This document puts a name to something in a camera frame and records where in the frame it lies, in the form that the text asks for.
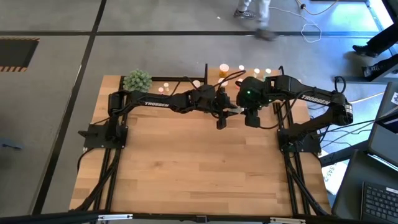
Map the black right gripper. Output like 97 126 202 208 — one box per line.
235 76 274 116

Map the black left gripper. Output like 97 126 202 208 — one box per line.
189 83 239 119

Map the green plant in white pot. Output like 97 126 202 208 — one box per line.
123 68 153 94

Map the person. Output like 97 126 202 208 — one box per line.
352 23 398 78
233 0 280 42

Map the white printed paper sheet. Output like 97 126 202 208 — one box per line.
321 157 349 196

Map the black laptop with keyboard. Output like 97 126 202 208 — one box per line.
331 149 398 224

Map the dark laptop lid with sticker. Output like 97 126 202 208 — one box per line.
368 81 398 167

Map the dark grey floor object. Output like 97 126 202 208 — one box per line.
0 138 25 151

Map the black floor hatch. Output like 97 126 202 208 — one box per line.
0 37 40 73

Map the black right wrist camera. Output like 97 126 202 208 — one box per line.
244 111 261 128

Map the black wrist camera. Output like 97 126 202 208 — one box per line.
216 115 228 131
244 111 261 128

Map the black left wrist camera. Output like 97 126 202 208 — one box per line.
216 115 228 131

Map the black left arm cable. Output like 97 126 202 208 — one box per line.
169 70 247 97

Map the wooden shelf with black frame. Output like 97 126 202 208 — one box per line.
203 63 292 113

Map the white floor cable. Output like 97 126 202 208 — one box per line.
269 4 322 44

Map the black desk leg frame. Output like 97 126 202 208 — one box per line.
335 57 398 84

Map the black and orange floor cable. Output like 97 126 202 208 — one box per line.
294 0 340 16

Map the silver frame bracket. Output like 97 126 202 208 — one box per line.
98 213 134 222
269 217 307 224

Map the black aluminium rig frame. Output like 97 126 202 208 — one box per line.
0 76 398 224

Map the yellow power cord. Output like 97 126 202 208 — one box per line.
349 91 386 105

